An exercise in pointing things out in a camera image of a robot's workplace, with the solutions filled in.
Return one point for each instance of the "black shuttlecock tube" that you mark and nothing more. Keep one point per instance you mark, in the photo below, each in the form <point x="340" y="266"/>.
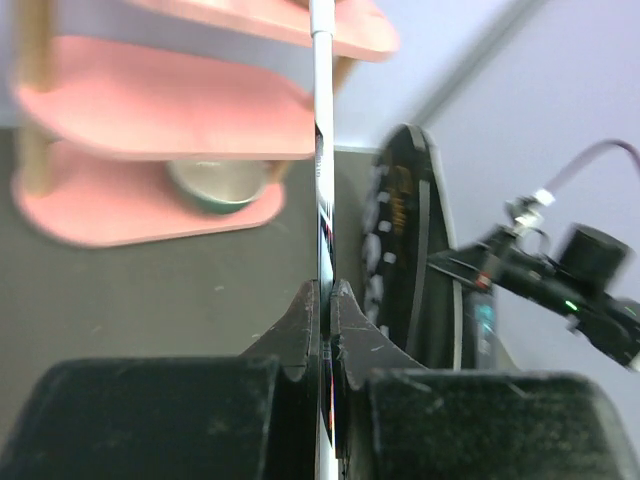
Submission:
<point x="485" y="321"/>

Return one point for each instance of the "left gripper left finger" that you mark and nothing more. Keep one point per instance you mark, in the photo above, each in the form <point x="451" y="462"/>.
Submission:
<point x="250" y="416"/>

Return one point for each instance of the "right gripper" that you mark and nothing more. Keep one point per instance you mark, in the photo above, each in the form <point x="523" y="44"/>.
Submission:
<point x="497" y="260"/>

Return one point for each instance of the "black racket bag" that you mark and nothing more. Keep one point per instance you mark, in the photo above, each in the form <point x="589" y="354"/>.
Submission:
<point x="406" y="219"/>

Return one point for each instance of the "green bowl on bottom shelf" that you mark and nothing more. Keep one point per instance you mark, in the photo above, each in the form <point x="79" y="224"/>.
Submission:
<point x="219" y="187"/>

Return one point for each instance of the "badminton racket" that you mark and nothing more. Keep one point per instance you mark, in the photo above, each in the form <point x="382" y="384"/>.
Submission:
<point x="324" y="175"/>

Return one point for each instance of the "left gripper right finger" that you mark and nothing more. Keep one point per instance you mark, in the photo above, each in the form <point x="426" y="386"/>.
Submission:
<point x="395" y="419"/>

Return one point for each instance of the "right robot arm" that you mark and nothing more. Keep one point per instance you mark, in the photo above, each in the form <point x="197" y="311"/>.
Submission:
<point x="573" y="285"/>

